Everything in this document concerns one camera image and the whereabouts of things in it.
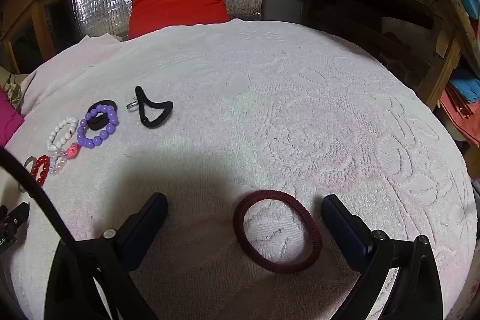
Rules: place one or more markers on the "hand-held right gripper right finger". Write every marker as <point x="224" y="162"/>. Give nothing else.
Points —
<point x="347" y="230"/>

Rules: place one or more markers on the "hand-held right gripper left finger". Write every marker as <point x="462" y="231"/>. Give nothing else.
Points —
<point x="145" y="232"/>

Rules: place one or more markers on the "magenta pillow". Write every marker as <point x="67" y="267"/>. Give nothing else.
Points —
<point x="7" y="121"/>

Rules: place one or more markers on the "pale pink textured blanket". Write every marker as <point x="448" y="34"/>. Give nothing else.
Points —
<point x="300" y="117"/>

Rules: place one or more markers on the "patterned beige cloth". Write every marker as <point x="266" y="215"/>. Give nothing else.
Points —
<point x="14" y="91"/>

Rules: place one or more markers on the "orange folded cloth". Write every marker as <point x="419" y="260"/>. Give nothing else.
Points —
<point x="461" y="117"/>

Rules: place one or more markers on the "blue folded cloth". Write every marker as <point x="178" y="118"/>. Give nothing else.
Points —
<point x="465" y="89"/>

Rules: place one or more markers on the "wooden cabinet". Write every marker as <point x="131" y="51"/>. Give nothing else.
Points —
<point x="37" y="16"/>

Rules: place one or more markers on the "red pillow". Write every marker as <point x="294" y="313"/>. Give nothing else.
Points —
<point x="176" y="1"/>

